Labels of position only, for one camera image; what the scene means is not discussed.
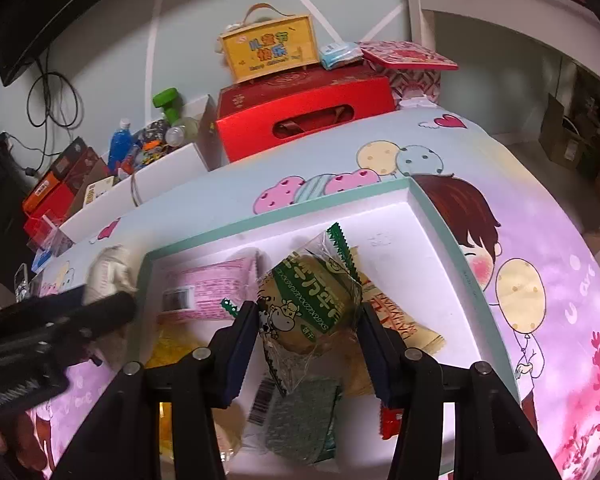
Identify green and white snack packet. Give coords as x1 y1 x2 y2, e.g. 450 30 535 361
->
244 376 344 464

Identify orange box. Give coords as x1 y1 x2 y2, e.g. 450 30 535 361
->
22 136 89 214

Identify black monitor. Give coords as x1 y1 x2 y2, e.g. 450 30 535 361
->
0 0 163 88

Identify pale round bottles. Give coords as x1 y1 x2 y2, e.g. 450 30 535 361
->
165 116 202 147

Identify red snack packet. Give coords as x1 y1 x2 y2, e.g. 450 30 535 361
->
379 406 406 439

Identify pink snack packet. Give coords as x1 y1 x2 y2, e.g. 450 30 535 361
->
156 254 259 324

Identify brown cardboard boxes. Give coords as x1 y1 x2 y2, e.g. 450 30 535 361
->
537 92 600 206

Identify patterned red box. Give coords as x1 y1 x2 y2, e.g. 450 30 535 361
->
356 39 459 104

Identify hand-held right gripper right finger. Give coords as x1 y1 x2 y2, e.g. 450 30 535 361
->
356 301 564 480

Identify green clear biscuit packet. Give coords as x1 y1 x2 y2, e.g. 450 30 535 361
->
219 222 364 397

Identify blue bottle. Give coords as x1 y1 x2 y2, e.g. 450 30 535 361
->
107 118 137 174

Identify yellow carton with handle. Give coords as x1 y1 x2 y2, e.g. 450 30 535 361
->
216 3 322 84

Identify printed cartoon blanket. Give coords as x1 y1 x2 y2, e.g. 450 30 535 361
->
10 107 600 480

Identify white cardboard box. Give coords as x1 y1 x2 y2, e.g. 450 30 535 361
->
59 94 222 242

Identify green dumbbell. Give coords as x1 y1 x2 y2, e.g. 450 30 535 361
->
152 88 187 122

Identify large red gift box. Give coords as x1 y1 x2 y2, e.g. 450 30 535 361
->
214 66 399 164

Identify white box with teal edge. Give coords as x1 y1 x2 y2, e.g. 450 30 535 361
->
139 176 522 477

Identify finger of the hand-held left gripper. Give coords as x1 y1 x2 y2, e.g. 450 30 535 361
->
64 291 137 342

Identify blue tissue pack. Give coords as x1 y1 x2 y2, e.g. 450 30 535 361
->
319 41 364 72

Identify black cables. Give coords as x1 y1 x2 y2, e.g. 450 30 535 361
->
2 57 84 176

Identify round bun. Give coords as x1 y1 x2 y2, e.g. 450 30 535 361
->
82 244 139 367

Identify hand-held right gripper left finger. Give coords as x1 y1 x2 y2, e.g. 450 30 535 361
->
52 301 262 480

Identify white desk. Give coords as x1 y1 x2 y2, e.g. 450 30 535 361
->
404 0 600 126

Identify toy cars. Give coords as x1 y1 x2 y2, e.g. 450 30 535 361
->
132 119 170 163

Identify clear plastic box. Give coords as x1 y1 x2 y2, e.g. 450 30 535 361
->
27 214 74 257

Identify tan snack packet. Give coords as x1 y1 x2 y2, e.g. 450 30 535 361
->
344 274 447 397

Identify yellow snack packet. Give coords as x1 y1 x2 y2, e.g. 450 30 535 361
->
144 324 246 461

